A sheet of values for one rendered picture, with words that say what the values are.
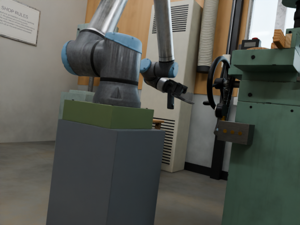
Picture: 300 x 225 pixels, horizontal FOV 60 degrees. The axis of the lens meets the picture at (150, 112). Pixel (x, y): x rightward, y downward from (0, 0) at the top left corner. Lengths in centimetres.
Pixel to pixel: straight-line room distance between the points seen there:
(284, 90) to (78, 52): 81
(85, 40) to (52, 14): 288
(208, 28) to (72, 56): 198
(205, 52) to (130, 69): 188
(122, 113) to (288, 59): 60
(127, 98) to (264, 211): 69
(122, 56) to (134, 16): 271
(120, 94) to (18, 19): 284
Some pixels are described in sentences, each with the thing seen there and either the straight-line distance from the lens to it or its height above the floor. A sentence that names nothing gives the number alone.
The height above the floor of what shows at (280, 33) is 93.
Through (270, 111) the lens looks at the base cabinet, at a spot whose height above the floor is 68.
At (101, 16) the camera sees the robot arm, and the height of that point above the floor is 100.
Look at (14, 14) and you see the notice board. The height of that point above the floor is 154.
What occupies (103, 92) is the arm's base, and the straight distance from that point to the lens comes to 96.
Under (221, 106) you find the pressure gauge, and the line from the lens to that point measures 111.
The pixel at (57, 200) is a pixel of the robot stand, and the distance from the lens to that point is 107.
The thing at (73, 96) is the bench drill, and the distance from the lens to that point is 316.
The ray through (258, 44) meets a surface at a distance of 132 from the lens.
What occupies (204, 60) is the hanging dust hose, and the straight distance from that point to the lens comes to 277.
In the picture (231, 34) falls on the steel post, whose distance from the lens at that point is 285.
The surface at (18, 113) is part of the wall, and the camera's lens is 366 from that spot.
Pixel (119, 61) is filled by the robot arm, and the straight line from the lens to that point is 97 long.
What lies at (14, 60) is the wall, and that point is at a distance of 361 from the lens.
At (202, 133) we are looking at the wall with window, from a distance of 289.
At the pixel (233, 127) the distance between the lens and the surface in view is 108.
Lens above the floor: 63
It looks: 1 degrees down
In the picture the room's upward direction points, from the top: 7 degrees clockwise
